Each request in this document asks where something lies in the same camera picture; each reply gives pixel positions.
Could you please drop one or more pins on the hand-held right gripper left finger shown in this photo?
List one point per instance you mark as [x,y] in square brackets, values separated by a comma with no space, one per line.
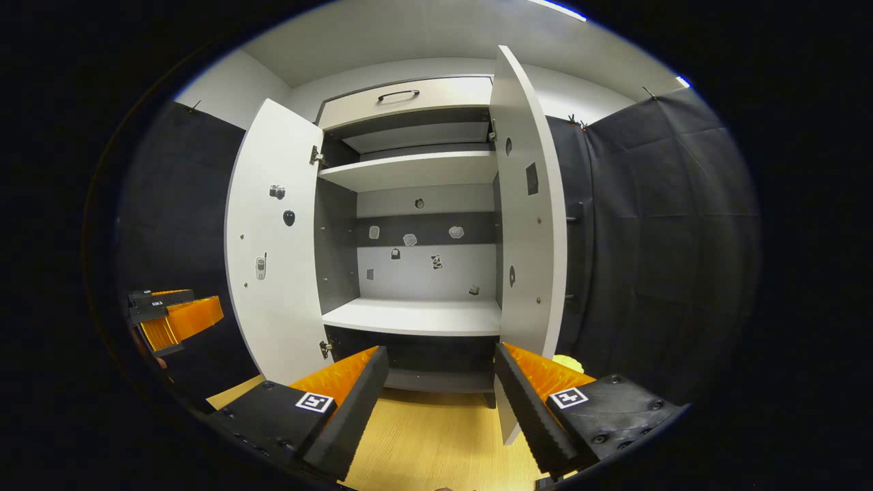
[351,416]

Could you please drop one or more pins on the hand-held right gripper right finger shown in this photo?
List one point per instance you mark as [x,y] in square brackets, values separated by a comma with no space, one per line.
[528,409]

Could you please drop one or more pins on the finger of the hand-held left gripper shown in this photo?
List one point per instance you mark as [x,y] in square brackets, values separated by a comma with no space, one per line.
[184,320]
[164,299]

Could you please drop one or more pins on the shoe cabinet door camera sticker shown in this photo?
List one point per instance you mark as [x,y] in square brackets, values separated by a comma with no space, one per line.
[273,273]

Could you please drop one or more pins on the white double-door shoe cabinet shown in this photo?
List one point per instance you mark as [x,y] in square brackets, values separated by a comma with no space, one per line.
[409,273]

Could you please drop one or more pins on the shoe cabinet door headphone sticker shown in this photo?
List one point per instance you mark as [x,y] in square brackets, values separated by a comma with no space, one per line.
[528,239]

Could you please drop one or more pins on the metal door hinge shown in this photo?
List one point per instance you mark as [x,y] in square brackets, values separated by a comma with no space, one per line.
[326,349]
[316,156]

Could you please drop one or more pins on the white cabinet shelf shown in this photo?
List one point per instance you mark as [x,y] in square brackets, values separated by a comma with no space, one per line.
[409,170]
[409,317]

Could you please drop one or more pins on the white cabinet drawer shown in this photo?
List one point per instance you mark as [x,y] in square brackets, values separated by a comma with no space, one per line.
[436,95]

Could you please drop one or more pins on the yellow fuzzy ball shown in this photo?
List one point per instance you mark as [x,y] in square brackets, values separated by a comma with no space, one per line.
[567,363]

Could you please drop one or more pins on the long ceiling light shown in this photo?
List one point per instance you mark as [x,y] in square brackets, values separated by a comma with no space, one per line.
[559,8]

